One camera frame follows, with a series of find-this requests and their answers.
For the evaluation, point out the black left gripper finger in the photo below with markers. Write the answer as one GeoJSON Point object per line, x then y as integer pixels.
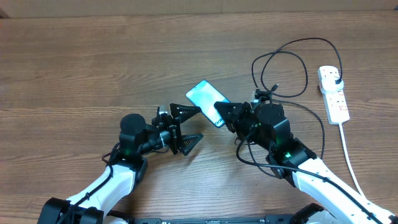
{"type": "Point", "coordinates": [182, 112]}
{"type": "Point", "coordinates": [189, 142]}

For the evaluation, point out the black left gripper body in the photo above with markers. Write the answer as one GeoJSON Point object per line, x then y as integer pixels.
{"type": "Point", "coordinates": [173, 129]}

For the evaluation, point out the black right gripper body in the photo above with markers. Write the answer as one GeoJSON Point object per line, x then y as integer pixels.
{"type": "Point", "coordinates": [243, 124]}

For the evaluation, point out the smartphone with teal screen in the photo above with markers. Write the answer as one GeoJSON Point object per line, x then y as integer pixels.
{"type": "Point", "coordinates": [205, 95]}

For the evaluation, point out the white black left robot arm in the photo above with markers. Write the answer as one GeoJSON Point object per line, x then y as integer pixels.
{"type": "Point", "coordinates": [126, 165]}

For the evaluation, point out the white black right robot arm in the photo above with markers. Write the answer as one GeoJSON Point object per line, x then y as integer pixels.
{"type": "Point", "coordinates": [292, 160]}

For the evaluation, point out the white charger plug adapter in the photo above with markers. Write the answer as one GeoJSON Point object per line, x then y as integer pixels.
{"type": "Point", "coordinates": [330, 85]}

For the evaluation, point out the white power strip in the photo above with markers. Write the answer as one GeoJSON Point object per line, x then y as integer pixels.
{"type": "Point", "coordinates": [335, 103]}

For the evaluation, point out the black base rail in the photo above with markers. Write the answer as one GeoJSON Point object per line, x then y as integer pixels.
{"type": "Point", "coordinates": [217, 221]}

